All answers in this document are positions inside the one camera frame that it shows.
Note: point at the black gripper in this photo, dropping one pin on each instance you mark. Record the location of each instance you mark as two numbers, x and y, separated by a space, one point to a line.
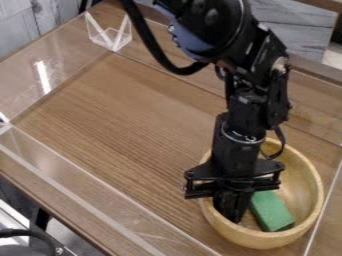
233 170

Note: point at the green rectangular block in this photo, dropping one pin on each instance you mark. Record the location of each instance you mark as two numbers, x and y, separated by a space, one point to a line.
269 209

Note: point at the black metal table bracket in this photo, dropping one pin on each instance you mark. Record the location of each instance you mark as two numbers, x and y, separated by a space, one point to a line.
39 224

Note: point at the light brown wooden bowl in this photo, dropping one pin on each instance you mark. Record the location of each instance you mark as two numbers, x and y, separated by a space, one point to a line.
302 193

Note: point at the clear acrylic tray enclosure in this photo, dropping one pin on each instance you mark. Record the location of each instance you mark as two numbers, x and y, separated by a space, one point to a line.
106 128

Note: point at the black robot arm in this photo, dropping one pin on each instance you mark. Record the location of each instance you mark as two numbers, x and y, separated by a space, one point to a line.
218 32

